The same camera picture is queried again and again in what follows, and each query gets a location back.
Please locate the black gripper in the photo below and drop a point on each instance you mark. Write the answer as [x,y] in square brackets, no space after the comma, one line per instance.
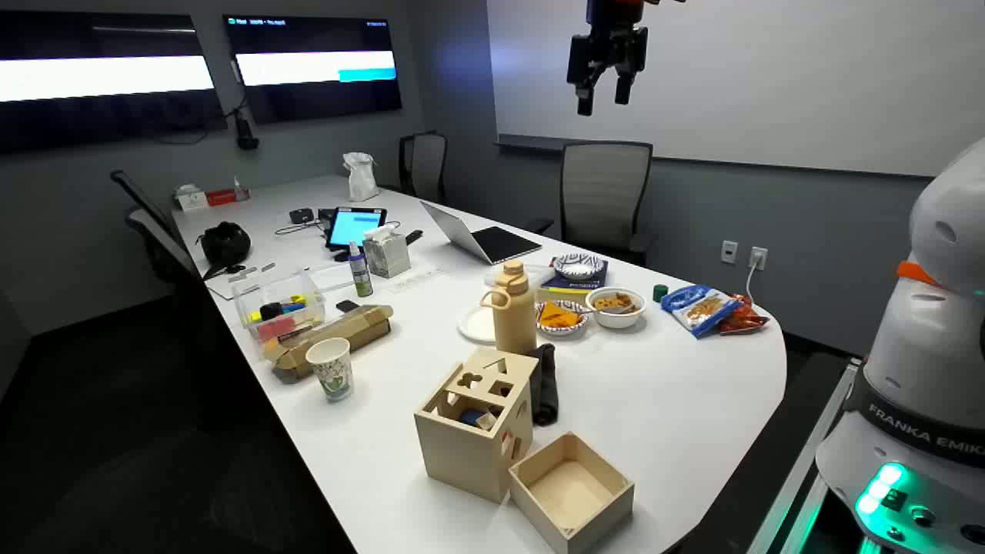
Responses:
[607,51]

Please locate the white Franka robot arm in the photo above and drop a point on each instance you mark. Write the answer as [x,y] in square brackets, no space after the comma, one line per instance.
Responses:
[924,340]

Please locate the blue patterned paper bowl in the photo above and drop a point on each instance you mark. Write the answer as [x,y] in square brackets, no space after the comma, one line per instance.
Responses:
[561,334]
[577,268]

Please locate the white bowl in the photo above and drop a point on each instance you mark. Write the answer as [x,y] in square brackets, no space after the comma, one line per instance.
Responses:
[618,321]

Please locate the grey office chair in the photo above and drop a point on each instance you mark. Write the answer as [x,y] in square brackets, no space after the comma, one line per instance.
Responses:
[158,241]
[423,163]
[603,195]
[140,195]

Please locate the whiteboard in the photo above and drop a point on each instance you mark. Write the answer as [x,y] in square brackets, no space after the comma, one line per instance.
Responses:
[771,73]

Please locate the black laptop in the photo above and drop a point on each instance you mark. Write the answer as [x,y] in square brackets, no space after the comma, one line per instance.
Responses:
[482,241]

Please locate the blue Artificial Intelligence book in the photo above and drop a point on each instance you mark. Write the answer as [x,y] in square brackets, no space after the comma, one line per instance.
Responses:
[555,292]

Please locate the green bottle cap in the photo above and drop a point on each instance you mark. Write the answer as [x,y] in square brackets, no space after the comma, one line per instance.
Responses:
[661,292]

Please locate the brown pretzel snacks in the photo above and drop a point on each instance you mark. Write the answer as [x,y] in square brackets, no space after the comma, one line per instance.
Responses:
[614,302]

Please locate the orange tortilla chips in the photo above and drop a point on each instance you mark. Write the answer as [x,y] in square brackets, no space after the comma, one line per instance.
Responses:
[557,315]

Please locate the blue snack bag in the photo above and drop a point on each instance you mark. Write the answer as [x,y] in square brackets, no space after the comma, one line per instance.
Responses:
[697,308]

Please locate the tan cylindrical bottle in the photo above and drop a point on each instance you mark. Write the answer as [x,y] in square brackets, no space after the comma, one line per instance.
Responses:
[512,317]

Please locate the white plastic bag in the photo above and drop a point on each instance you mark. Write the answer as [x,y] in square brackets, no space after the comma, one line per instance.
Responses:
[359,175]

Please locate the red snack bag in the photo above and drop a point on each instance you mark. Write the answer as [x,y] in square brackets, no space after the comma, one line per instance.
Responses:
[747,317]

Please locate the white round plate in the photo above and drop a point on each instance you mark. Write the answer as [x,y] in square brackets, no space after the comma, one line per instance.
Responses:
[474,327]

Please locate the white tissue box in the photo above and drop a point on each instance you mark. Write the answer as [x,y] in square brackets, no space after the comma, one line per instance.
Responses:
[385,253]

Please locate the tablet with blue screen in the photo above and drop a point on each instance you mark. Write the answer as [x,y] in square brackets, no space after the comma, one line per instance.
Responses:
[356,224]

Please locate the black cloth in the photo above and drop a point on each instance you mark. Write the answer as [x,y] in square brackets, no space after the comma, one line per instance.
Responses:
[547,387]

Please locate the blue white tube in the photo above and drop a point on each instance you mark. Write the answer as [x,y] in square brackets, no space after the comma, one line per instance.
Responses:
[361,279]

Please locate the small black gadgets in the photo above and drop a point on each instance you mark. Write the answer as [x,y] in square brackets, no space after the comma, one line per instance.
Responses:
[302,216]

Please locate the wooden shape sorter cube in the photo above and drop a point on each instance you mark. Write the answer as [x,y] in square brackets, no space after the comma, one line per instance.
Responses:
[472,432]

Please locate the clear plastic container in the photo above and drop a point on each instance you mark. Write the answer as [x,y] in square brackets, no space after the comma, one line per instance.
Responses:
[277,308]

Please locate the red flat item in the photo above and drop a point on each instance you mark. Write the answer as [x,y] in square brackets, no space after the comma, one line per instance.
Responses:
[222,195]

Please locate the open wooden box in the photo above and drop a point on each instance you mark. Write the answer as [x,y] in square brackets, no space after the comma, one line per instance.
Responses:
[570,494]

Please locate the white paper sheets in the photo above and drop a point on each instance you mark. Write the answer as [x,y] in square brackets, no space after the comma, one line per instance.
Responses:
[240,279]

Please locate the black bag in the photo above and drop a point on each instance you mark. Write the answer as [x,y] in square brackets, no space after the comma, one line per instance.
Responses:
[225,247]

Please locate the small white box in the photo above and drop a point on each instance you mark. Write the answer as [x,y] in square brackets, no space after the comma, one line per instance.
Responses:
[191,198]

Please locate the white wall outlet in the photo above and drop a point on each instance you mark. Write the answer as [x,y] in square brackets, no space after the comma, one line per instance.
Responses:
[758,256]
[730,249]

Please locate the black wall monitor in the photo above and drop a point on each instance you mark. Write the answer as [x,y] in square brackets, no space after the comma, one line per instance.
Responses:
[311,64]
[102,77]

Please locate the black wall webcam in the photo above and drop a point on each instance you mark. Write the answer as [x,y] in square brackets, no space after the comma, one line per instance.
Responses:
[244,128]

